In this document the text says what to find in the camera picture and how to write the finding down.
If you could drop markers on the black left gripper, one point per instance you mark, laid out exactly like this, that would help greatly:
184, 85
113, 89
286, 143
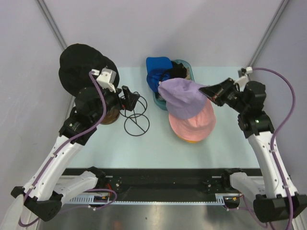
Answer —
115, 96

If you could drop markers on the teal plastic basket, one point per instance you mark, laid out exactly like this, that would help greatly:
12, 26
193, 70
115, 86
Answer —
178, 70

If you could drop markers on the brown round stand base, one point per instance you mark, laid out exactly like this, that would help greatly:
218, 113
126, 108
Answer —
111, 117

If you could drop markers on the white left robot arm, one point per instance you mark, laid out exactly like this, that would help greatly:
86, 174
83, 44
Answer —
41, 194

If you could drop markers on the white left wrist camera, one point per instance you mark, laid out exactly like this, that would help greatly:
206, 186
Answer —
105, 78

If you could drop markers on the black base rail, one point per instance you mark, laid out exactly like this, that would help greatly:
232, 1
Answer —
170, 186

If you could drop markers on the purple bucket hat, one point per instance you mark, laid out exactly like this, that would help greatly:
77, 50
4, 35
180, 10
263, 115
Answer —
183, 97

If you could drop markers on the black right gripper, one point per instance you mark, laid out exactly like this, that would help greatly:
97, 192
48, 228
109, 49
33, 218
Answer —
216, 92

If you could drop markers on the beige hat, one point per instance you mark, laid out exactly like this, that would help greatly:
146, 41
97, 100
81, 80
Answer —
188, 74

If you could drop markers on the yellow bucket hat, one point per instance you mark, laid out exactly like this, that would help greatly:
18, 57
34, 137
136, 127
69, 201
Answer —
188, 141

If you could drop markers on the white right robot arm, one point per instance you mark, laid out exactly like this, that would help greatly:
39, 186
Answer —
278, 199

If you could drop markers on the black bucket hat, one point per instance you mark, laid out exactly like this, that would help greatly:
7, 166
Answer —
76, 61

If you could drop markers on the blue cap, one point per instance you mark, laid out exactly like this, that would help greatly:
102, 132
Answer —
157, 71

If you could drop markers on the pink bucket hat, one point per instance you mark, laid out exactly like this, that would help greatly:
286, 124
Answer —
196, 128

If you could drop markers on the black wire hat stand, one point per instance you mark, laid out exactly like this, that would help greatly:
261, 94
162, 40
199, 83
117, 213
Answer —
133, 117

